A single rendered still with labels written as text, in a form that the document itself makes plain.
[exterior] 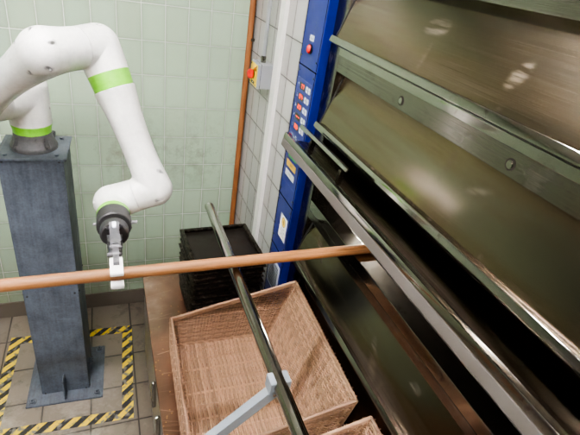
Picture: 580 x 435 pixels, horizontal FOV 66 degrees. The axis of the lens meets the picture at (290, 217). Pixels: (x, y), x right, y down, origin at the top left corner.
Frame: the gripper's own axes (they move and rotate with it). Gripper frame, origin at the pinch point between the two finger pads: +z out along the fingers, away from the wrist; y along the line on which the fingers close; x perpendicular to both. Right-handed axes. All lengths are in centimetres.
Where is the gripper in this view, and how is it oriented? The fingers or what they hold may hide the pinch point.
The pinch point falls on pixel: (116, 273)
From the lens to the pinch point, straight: 116.7
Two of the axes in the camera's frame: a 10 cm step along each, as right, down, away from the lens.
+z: 3.4, 5.2, -7.8
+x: -9.3, 0.6, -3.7
